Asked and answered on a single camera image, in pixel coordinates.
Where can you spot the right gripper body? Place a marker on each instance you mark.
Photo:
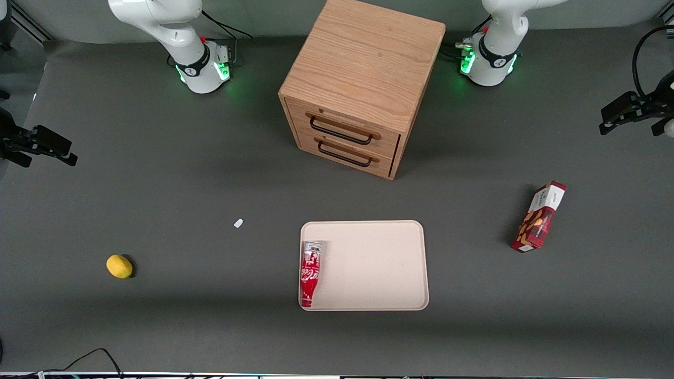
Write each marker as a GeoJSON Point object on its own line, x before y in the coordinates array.
{"type": "Point", "coordinates": [11, 142]}

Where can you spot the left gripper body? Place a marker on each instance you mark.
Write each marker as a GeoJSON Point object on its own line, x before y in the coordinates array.
{"type": "Point", "coordinates": [651, 106]}

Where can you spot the red cookie box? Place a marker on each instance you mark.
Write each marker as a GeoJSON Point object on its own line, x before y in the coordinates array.
{"type": "Point", "coordinates": [537, 221]}

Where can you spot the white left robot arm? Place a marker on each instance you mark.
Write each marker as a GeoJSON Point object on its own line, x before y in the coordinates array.
{"type": "Point", "coordinates": [500, 37]}

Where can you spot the beige plastic tray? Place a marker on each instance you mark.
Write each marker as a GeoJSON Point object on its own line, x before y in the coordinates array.
{"type": "Point", "coordinates": [374, 268]}

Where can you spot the yellow lemon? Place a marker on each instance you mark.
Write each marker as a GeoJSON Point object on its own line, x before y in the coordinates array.
{"type": "Point", "coordinates": [119, 266]}

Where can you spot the wooden drawer front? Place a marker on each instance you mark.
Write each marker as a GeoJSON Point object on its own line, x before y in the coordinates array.
{"type": "Point", "coordinates": [382, 164]}
{"type": "Point", "coordinates": [387, 142]}

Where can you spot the oak wooden drawer cabinet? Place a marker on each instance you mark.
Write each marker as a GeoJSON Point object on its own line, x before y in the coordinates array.
{"type": "Point", "coordinates": [363, 58]}

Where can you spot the red cola bottle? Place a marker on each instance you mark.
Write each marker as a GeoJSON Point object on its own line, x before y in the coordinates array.
{"type": "Point", "coordinates": [310, 271]}

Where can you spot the aluminium frame rail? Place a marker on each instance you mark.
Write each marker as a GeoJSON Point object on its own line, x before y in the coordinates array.
{"type": "Point", "coordinates": [29, 20]}

